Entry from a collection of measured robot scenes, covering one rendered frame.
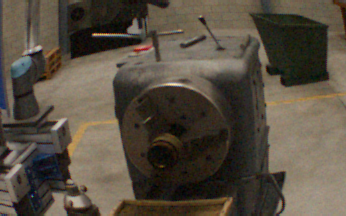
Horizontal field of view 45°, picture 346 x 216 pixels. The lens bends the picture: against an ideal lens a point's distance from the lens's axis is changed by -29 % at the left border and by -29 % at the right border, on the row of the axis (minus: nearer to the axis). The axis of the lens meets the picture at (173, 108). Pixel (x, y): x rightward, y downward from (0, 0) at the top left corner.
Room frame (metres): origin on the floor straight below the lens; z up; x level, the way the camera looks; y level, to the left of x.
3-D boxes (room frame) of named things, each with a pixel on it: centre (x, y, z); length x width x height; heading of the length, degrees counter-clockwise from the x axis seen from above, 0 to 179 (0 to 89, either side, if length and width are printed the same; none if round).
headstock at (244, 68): (2.00, -0.10, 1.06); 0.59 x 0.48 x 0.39; 163
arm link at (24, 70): (1.81, 0.58, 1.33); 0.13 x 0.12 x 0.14; 168
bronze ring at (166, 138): (1.47, 0.04, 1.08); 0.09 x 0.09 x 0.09; 73
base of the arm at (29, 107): (1.80, 0.59, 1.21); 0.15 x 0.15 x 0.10
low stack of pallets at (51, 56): (9.45, 2.51, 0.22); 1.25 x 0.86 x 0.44; 177
